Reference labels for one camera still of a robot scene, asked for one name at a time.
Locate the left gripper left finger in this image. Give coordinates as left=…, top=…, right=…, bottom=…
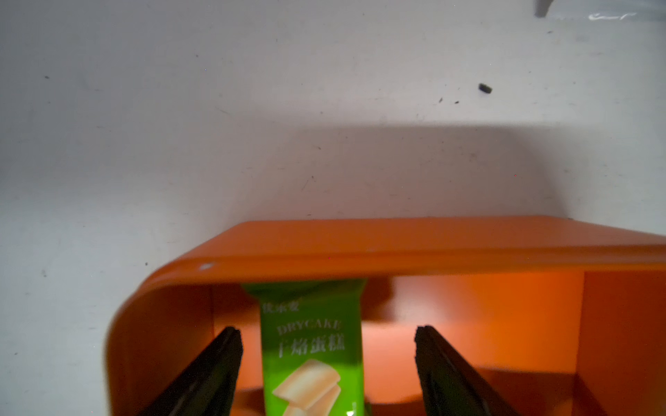
left=140, top=327, right=244, bottom=416

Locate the orange storage box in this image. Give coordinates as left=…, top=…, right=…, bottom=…
left=106, top=217, right=665, bottom=415

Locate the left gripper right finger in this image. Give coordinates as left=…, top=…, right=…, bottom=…
left=415, top=326, right=518, bottom=416

